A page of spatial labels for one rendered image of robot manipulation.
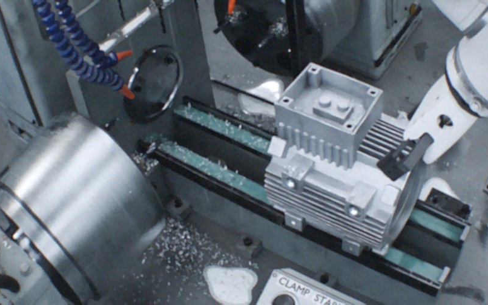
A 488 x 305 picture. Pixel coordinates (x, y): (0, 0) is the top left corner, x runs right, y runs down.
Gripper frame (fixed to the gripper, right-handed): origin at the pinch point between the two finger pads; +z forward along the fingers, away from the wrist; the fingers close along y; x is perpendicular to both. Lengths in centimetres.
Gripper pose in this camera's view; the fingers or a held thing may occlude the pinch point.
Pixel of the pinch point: (404, 143)
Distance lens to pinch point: 70.8
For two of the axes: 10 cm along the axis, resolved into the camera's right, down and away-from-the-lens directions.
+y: 5.8, -6.4, 5.0
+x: -7.5, -6.6, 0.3
